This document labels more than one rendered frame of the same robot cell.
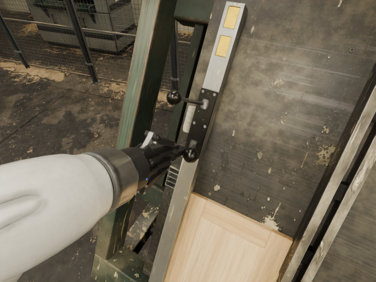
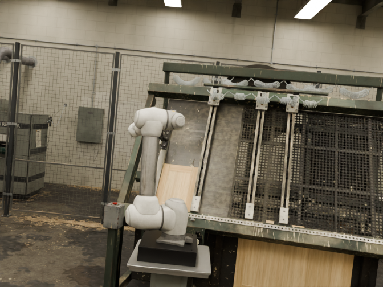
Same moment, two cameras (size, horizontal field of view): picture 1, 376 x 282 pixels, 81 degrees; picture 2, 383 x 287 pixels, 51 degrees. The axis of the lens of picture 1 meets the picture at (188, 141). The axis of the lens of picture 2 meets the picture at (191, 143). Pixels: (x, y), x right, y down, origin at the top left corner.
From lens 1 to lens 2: 3.06 m
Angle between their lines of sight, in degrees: 44
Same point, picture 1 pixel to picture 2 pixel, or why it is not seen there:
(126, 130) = (137, 146)
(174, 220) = (158, 172)
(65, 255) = not seen: outside the picture
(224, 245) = (178, 177)
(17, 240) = not seen: hidden behind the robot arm
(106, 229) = (125, 187)
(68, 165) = not seen: hidden behind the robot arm
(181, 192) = (160, 162)
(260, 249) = (190, 173)
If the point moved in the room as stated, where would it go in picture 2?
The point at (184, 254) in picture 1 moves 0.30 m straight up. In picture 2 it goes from (162, 187) to (166, 151)
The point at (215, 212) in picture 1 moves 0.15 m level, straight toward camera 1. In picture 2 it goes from (173, 167) to (173, 169)
